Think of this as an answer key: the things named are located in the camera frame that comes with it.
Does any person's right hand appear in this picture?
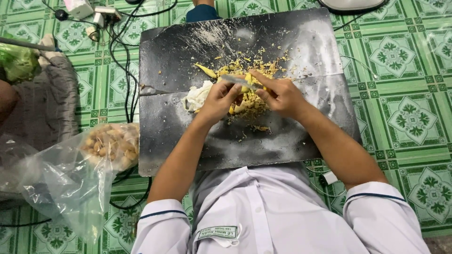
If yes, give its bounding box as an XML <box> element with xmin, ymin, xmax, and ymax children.
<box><xmin>248</xmin><ymin>69</ymin><xmax>312</xmax><ymax>123</ymax></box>

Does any person's left hand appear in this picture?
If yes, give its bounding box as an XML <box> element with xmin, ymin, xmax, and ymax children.
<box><xmin>195</xmin><ymin>74</ymin><xmax>248</xmax><ymax>127</ymax></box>

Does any steel knife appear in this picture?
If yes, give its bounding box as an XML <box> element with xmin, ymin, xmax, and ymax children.
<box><xmin>220</xmin><ymin>74</ymin><xmax>265</xmax><ymax>91</ymax></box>

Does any yellow ginger root piece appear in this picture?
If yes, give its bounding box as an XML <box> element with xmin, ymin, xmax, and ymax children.
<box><xmin>242</xmin><ymin>72</ymin><xmax>254</xmax><ymax>94</ymax></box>

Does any crumpled white cloth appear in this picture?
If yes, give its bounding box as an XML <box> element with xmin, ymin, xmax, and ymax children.
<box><xmin>182</xmin><ymin>80</ymin><xmax>214</xmax><ymax>113</ymax></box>

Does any short peeled yellow root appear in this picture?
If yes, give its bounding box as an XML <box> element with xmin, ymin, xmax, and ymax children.
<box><xmin>228</xmin><ymin>100</ymin><xmax>248</xmax><ymax>115</ymax></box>

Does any long peeled yellow root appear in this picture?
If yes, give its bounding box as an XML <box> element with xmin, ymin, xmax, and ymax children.
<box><xmin>194</xmin><ymin>63</ymin><xmax>218</xmax><ymax>79</ymax></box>

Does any pile of ginger peelings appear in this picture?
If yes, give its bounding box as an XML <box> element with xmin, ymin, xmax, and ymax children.
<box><xmin>211</xmin><ymin>48</ymin><xmax>294</xmax><ymax>134</ymax></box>

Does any black cutting board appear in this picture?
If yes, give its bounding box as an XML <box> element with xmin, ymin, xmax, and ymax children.
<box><xmin>138</xmin><ymin>8</ymin><xmax>363</xmax><ymax>177</ymax></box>

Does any person's blue trouser leg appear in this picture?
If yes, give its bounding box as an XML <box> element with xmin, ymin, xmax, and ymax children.
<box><xmin>186</xmin><ymin>0</ymin><xmax>222</xmax><ymax>23</ymax></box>

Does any heap of unpeeled ginger roots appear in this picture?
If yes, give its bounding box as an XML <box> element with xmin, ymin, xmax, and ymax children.
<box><xmin>81</xmin><ymin>123</ymin><xmax>140</xmax><ymax>171</ymax></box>

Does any white appliance with black rim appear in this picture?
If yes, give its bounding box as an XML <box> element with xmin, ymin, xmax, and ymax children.
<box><xmin>317</xmin><ymin>0</ymin><xmax>388</xmax><ymax>15</ymax></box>

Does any person's white shirt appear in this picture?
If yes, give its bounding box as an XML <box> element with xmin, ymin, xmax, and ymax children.
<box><xmin>131</xmin><ymin>165</ymin><xmax>432</xmax><ymax>254</ymax></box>

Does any white power strip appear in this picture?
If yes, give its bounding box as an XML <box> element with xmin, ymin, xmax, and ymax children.
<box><xmin>93</xmin><ymin>5</ymin><xmax>123</xmax><ymax>28</ymax></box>

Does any small white plug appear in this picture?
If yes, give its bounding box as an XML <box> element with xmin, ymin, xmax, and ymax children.
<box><xmin>86</xmin><ymin>26</ymin><xmax>101</xmax><ymax>42</ymax></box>

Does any white power adapter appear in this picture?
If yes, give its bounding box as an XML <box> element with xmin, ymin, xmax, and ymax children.
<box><xmin>64</xmin><ymin>0</ymin><xmax>94</xmax><ymax>20</ymax></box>

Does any grey quilted cloth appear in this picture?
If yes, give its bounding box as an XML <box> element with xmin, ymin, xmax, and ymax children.
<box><xmin>0</xmin><ymin>53</ymin><xmax>80</xmax><ymax>153</ymax></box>

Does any clear plastic bag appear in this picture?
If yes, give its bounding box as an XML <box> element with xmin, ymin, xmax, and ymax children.
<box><xmin>0</xmin><ymin>122</ymin><xmax>140</xmax><ymax>245</ymax></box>

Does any beige cloth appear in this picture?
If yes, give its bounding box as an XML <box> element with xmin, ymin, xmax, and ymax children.
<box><xmin>37</xmin><ymin>33</ymin><xmax>66</xmax><ymax>68</ymax></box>

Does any grey metal rod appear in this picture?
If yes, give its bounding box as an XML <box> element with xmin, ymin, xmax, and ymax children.
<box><xmin>0</xmin><ymin>36</ymin><xmax>63</xmax><ymax>53</ymax></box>

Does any green plastic bag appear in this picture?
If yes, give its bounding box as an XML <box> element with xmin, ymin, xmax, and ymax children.
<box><xmin>0</xmin><ymin>33</ymin><xmax>40</xmax><ymax>84</ymax></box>

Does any thin white cable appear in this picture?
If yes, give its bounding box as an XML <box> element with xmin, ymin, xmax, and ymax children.
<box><xmin>340</xmin><ymin>55</ymin><xmax>379</xmax><ymax>80</ymax></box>

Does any black cable bundle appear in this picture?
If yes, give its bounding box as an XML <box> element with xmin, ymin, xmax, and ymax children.
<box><xmin>107</xmin><ymin>0</ymin><xmax>153</xmax><ymax>211</ymax></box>

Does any white charger with cable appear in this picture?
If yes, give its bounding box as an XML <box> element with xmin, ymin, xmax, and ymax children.
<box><xmin>305</xmin><ymin>166</ymin><xmax>349</xmax><ymax>198</ymax></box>

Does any black appliance cable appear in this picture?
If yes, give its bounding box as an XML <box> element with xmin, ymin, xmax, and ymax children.
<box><xmin>333</xmin><ymin>11</ymin><xmax>372</xmax><ymax>32</ymax></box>

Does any thin black cable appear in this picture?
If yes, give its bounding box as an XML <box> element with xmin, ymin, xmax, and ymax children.
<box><xmin>0</xmin><ymin>218</ymin><xmax>52</xmax><ymax>228</ymax></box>

